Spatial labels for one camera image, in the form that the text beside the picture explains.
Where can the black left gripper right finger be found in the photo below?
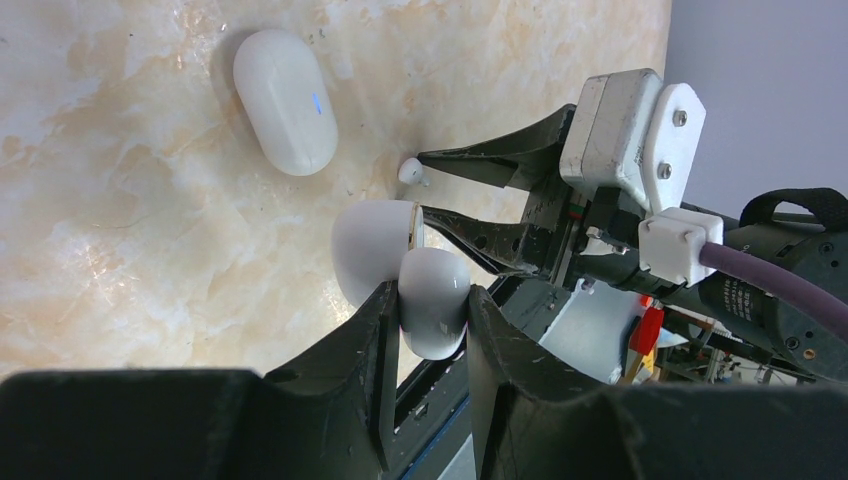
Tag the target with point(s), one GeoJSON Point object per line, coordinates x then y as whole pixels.
{"type": "Point", "coordinates": [693, 431]}

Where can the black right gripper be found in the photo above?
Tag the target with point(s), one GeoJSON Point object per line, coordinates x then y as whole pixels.
{"type": "Point", "coordinates": [566, 236]}

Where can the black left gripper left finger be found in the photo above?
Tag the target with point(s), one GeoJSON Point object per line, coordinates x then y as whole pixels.
{"type": "Point", "coordinates": [326, 414]}

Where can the white stem earbud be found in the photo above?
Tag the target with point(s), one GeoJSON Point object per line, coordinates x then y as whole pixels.
{"type": "Point", "coordinates": [411, 172]}

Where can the white earbud case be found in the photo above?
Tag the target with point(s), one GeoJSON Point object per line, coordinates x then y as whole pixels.
{"type": "Point", "coordinates": [375, 241]}

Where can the white oval charging case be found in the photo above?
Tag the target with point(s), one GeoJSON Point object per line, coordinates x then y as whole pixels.
{"type": "Point", "coordinates": [279, 81]}

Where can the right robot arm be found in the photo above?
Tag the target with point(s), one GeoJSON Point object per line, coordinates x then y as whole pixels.
{"type": "Point", "coordinates": [784, 243]}

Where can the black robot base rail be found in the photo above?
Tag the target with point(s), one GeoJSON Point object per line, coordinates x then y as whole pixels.
{"type": "Point", "coordinates": [464, 384]}

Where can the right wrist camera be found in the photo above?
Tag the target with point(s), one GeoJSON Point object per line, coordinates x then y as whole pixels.
{"type": "Point", "coordinates": [632, 131]}

